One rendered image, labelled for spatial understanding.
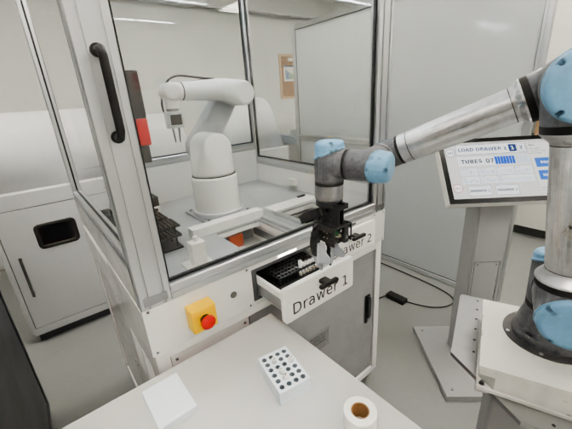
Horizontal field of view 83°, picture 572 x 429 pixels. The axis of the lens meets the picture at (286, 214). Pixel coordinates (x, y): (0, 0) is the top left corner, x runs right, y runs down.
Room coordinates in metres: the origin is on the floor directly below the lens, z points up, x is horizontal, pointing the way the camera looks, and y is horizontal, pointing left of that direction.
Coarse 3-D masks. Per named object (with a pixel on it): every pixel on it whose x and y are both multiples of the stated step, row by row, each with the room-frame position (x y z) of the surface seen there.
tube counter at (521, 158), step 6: (486, 156) 1.39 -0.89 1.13; (492, 156) 1.38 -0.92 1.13; (498, 156) 1.38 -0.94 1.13; (504, 156) 1.38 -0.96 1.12; (510, 156) 1.37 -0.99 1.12; (516, 156) 1.37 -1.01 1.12; (522, 156) 1.37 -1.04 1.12; (528, 156) 1.37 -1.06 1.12; (486, 162) 1.37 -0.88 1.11; (492, 162) 1.36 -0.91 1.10; (498, 162) 1.36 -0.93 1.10; (504, 162) 1.36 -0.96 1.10; (510, 162) 1.36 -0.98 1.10; (516, 162) 1.35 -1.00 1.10; (522, 162) 1.35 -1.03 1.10; (528, 162) 1.35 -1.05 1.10
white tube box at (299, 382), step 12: (264, 360) 0.65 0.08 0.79; (288, 360) 0.64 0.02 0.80; (264, 372) 0.61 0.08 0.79; (276, 372) 0.60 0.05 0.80; (288, 372) 0.60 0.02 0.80; (300, 372) 0.60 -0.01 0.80; (276, 384) 0.57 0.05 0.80; (288, 384) 0.58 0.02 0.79; (300, 384) 0.57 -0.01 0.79; (276, 396) 0.56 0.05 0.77; (288, 396) 0.55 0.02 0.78
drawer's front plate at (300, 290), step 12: (336, 264) 0.88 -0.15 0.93; (348, 264) 0.91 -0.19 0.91; (312, 276) 0.82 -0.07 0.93; (324, 276) 0.84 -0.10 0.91; (336, 276) 0.88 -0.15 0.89; (348, 276) 0.91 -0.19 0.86; (288, 288) 0.77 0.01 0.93; (300, 288) 0.79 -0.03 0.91; (312, 288) 0.81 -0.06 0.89; (336, 288) 0.88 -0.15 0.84; (288, 300) 0.76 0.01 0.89; (300, 300) 0.78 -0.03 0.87; (312, 300) 0.81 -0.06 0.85; (324, 300) 0.84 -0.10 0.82; (288, 312) 0.75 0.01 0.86; (300, 312) 0.78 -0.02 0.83
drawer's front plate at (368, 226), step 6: (366, 222) 1.20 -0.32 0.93; (372, 222) 1.22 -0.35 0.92; (354, 228) 1.15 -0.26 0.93; (360, 228) 1.17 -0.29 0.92; (366, 228) 1.19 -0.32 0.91; (372, 228) 1.22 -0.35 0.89; (366, 234) 1.20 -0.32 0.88; (372, 234) 1.22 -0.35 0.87; (348, 240) 1.13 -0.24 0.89; (360, 240) 1.17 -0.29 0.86; (366, 240) 1.20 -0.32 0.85; (372, 240) 1.22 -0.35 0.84; (342, 246) 1.11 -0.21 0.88; (348, 246) 1.13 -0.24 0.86; (354, 246) 1.15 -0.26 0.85; (360, 246) 1.17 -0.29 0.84; (366, 246) 1.20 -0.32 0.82; (348, 252) 1.13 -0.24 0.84; (354, 252) 1.15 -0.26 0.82; (336, 258) 1.09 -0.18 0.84
